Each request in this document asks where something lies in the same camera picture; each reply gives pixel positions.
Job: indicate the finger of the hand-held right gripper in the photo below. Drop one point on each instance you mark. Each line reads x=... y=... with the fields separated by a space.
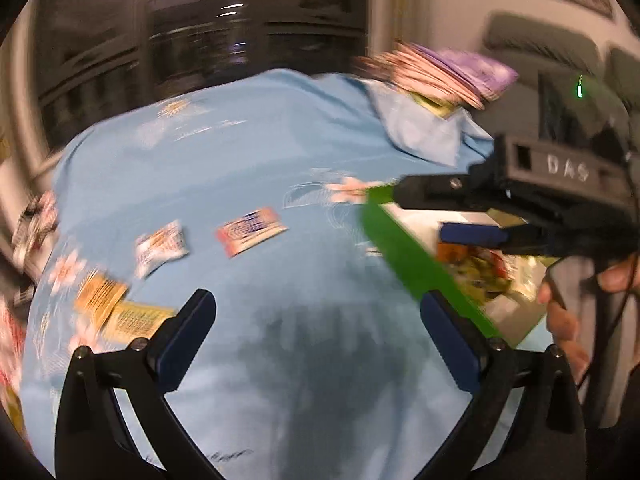
x=440 y=191
x=470 y=234

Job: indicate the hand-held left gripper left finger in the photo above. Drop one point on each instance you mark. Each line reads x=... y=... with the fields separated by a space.
x=182 y=350

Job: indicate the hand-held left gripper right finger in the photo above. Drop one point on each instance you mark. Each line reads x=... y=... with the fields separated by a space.
x=450 y=350

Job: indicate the orange snack packet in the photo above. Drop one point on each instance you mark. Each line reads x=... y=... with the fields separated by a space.
x=452 y=252

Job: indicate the pale green snack packet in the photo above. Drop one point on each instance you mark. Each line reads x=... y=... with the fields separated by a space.
x=477 y=282

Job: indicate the green cardboard box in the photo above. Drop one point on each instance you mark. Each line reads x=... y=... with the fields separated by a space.
x=415 y=260

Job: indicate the golden yellow snack packet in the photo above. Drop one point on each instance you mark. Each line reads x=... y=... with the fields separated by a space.
x=100 y=297

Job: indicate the white red-striped snack packet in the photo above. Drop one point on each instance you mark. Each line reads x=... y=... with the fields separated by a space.
x=160 y=249

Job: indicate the white red-ended snack packet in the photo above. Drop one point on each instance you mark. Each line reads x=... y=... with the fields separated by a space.
x=252 y=230

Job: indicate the person's right hand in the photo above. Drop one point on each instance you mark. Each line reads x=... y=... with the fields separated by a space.
x=562 y=325

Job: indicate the yellow-green snack packet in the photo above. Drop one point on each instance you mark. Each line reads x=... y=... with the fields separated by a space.
x=135 y=320

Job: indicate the light blue pillow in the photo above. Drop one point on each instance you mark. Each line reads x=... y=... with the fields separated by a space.
x=425 y=125

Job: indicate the grey sofa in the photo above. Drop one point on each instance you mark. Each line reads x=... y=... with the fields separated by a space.
x=540 y=40

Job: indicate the blue floral bedsheet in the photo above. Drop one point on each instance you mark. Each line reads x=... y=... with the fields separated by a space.
x=275 y=160

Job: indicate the white red-printed plastic bag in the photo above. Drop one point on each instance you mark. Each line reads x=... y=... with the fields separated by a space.
x=10 y=340

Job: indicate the dark floral cloth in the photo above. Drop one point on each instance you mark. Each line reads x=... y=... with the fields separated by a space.
x=35 y=220

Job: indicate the dark framed window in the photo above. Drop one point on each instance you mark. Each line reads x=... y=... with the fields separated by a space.
x=200 y=25

